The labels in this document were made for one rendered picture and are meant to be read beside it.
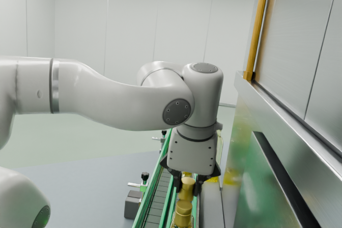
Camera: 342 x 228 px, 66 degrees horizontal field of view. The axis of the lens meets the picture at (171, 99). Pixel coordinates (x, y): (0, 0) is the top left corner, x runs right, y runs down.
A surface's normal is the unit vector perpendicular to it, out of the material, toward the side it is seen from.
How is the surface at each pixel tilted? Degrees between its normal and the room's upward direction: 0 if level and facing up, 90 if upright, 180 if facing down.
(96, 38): 90
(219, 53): 90
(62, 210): 0
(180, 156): 107
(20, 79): 69
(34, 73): 54
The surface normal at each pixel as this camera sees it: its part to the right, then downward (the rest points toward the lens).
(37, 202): 0.99, 0.06
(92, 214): 0.11, -0.97
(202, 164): -0.11, 0.51
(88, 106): -0.40, 0.40
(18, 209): 0.92, 0.26
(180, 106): 0.40, 0.29
